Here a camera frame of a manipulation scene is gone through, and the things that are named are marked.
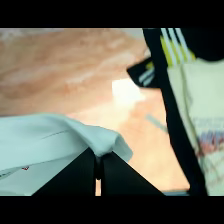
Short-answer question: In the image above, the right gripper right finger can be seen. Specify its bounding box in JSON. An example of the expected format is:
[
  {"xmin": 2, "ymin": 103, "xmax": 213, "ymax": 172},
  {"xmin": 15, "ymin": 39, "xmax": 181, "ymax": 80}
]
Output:
[{"xmin": 100, "ymin": 151, "xmax": 165, "ymax": 197}]

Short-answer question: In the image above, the white garment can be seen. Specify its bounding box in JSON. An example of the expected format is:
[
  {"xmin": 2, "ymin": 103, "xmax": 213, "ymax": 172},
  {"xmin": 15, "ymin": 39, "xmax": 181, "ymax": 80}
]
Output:
[{"xmin": 0, "ymin": 112, "xmax": 134, "ymax": 197}]

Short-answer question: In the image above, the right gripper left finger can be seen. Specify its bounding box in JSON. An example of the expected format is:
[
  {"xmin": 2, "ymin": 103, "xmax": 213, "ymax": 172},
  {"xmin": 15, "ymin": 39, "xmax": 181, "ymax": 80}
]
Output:
[{"xmin": 32, "ymin": 147, "xmax": 97, "ymax": 197}]

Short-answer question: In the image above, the cream printed garment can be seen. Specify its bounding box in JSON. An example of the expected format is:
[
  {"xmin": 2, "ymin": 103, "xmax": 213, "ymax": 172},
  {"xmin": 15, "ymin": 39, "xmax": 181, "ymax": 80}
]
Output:
[{"xmin": 166, "ymin": 58, "xmax": 224, "ymax": 197}]

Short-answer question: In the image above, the black garment with striped trim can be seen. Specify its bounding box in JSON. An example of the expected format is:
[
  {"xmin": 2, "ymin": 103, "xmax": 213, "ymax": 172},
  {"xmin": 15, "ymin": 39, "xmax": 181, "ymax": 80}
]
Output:
[{"xmin": 126, "ymin": 27, "xmax": 224, "ymax": 197}]

